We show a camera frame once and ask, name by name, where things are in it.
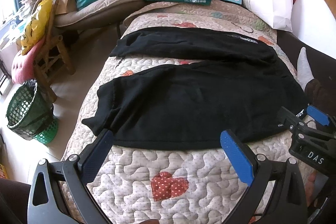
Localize grey sock foot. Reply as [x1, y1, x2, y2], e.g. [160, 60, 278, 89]
[297, 47, 314, 90]

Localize brown trouser leg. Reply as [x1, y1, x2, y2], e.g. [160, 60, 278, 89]
[305, 79, 336, 117]

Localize black pants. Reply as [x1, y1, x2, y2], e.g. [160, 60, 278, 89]
[83, 27, 308, 151]

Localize yellow plastic bag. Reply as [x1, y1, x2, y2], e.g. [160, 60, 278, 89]
[21, 0, 54, 55]

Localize wooden chair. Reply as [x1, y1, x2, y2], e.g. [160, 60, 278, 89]
[33, 0, 75, 102]

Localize beige lounge chair cushion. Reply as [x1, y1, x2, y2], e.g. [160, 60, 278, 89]
[54, 0, 146, 31]

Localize pink cushion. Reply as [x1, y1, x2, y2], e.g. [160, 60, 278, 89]
[11, 37, 45, 84]

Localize green mesh waste basket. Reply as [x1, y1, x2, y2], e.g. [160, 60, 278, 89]
[6, 79, 58, 144]

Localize quilted heart pattern bedspread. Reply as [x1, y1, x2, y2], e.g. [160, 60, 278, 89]
[62, 0, 297, 223]

